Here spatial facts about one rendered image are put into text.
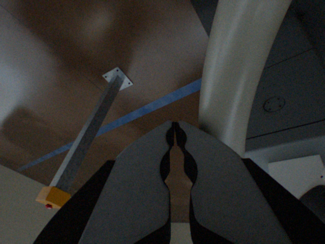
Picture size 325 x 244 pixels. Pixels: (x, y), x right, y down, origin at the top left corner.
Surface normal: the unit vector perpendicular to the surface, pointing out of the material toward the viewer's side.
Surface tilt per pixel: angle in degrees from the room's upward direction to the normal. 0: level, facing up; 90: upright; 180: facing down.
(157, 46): 0
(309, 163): 90
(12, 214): 90
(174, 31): 0
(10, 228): 90
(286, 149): 0
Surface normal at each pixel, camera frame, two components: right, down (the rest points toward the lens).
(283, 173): -0.64, -0.58
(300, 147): -0.20, 0.76
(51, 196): 0.81, -0.23
